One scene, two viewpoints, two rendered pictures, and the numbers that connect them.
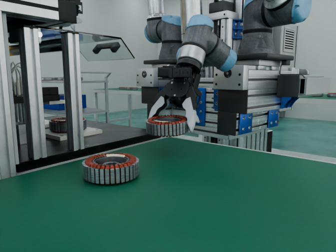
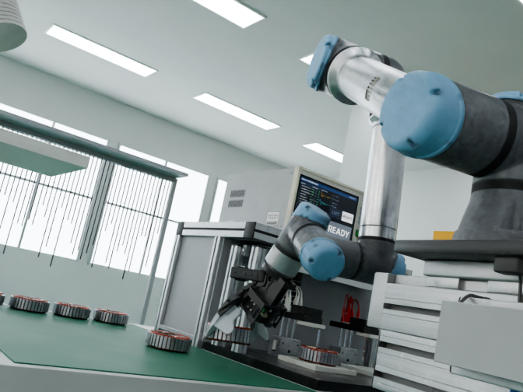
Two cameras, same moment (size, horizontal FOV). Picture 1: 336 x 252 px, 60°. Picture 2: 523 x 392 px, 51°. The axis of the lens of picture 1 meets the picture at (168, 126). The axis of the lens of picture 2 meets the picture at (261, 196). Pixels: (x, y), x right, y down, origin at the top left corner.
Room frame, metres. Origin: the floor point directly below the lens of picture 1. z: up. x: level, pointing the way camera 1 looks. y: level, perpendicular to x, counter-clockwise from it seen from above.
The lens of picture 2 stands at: (1.11, -1.22, 0.90)
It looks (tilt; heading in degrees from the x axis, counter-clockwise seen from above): 11 degrees up; 106
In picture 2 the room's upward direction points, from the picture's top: 12 degrees clockwise
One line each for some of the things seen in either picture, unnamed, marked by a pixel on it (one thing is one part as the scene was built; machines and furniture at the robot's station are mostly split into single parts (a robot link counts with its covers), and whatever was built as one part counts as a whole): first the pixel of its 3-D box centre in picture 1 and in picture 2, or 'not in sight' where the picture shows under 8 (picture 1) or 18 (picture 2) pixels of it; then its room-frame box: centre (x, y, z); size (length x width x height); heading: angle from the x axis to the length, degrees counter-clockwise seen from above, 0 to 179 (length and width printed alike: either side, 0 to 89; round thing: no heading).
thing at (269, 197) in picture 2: not in sight; (304, 218); (0.74, 0.62, 1.22); 0.44 x 0.39 x 0.20; 51
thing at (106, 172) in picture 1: (111, 167); (168, 341); (0.57, 0.11, 0.77); 0.11 x 0.11 x 0.04
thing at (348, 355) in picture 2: not in sight; (342, 355); (0.95, 0.60, 0.80); 0.07 x 0.05 x 0.06; 51
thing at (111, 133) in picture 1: (44, 133); (342, 373); (0.98, 0.42, 0.76); 0.64 x 0.47 x 0.02; 51
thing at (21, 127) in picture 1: (22, 131); (284, 346); (0.80, 0.41, 0.80); 0.07 x 0.05 x 0.06; 51
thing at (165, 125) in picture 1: (167, 125); (229, 334); (0.75, 0.00, 0.82); 0.11 x 0.11 x 0.04
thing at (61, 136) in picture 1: (68, 131); (316, 365); (0.91, 0.32, 0.78); 0.15 x 0.15 x 0.01; 51
